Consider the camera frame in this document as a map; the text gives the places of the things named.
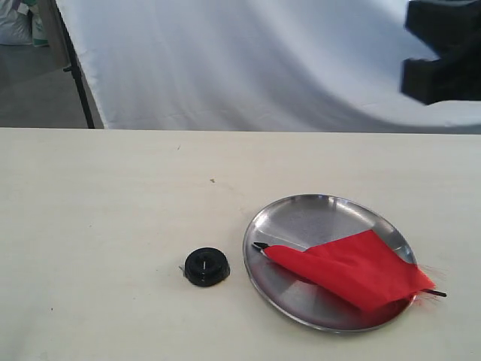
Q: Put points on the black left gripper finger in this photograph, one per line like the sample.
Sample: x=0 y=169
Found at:
x=443 y=25

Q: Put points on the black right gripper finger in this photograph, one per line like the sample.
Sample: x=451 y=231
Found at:
x=444 y=79

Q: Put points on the red flag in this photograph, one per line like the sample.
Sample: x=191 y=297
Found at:
x=361 y=269

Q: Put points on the black round flag base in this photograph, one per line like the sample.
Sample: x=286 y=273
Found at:
x=206 y=267

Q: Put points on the white backdrop cloth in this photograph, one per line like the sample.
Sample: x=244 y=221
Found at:
x=296 y=66

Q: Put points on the round stainless steel plate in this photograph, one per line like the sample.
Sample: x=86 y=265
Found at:
x=303 y=221

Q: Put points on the black backdrop stand pole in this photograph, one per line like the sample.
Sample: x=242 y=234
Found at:
x=73 y=68

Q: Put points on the white sack in background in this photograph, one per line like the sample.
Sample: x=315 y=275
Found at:
x=21 y=24

